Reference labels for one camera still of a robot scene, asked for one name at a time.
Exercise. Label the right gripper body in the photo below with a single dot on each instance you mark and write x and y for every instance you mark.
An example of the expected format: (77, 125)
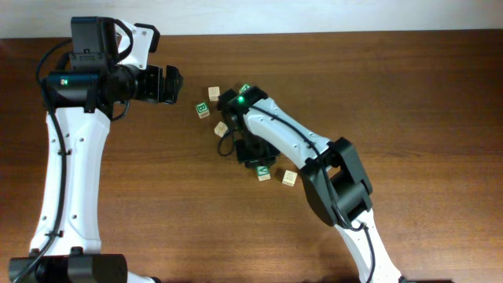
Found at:
(254, 156)

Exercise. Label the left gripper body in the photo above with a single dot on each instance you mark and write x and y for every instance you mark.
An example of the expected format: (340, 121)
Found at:
(148, 86)

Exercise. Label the green V block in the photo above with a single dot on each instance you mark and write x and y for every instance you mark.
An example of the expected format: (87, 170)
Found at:
(263, 173)

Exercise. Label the blue sided wooden block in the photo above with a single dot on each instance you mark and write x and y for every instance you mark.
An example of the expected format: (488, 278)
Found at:
(289, 178)

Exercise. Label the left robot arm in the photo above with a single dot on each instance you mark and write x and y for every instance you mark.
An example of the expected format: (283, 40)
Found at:
(107, 66)

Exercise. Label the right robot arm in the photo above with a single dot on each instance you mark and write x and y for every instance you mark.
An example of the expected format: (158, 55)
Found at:
(336, 185)

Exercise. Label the blue sided plain block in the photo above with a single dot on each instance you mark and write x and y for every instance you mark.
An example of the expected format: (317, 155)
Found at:
(221, 129)

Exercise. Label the green B block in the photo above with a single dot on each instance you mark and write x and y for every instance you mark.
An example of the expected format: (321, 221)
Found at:
(202, 110)

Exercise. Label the plain wooden block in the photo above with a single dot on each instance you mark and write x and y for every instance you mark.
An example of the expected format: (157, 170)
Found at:
(213, 93)

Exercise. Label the green N block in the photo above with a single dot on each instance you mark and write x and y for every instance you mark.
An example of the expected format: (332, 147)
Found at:
(243, 88)

